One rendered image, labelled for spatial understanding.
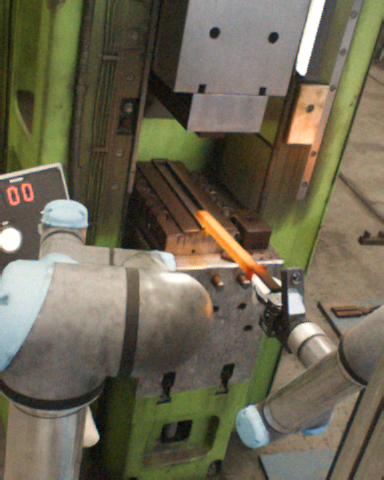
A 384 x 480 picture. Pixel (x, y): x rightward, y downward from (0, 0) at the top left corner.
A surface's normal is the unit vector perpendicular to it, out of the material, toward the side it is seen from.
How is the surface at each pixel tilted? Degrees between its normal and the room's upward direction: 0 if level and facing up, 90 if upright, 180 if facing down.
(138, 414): 90
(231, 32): 90
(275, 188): 90
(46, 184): 60
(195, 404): 90
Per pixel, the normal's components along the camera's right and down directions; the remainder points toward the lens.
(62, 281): 0.21, -0.66
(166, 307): 0.54, -0.40
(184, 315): 0.72, -0.23
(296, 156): 0.37, 0.51
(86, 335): 0.18, 0.16
